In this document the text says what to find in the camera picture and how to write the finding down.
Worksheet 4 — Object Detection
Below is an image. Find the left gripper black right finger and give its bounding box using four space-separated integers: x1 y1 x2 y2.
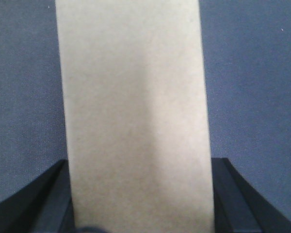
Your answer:
212 158 291 233

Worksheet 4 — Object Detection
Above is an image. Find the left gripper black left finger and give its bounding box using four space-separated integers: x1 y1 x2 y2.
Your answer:
0 160 75 233

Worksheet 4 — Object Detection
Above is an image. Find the small brown cardboard package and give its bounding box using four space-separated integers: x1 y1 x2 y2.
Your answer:
56 0 214 233

